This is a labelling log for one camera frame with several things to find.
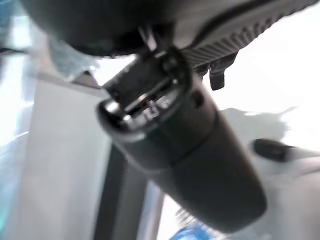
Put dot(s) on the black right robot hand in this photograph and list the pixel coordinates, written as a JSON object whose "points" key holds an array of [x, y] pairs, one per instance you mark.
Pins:
{"points": [[190, 140]]}

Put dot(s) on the drink bottle with blue label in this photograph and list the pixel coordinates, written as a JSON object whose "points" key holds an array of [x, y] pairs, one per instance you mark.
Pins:
{"points": [[197, 231]]}

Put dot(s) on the dark oval object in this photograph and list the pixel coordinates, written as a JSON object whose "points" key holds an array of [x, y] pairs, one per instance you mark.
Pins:
{"points": [[272, 148]]}

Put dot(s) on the white cabinet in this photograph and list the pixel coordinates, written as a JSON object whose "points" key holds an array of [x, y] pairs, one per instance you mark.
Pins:
{"points": [[67, 155]]}

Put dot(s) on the grey speckled fabric item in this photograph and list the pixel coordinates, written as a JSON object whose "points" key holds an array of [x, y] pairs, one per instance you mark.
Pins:
{"points": [[67, 61]]}

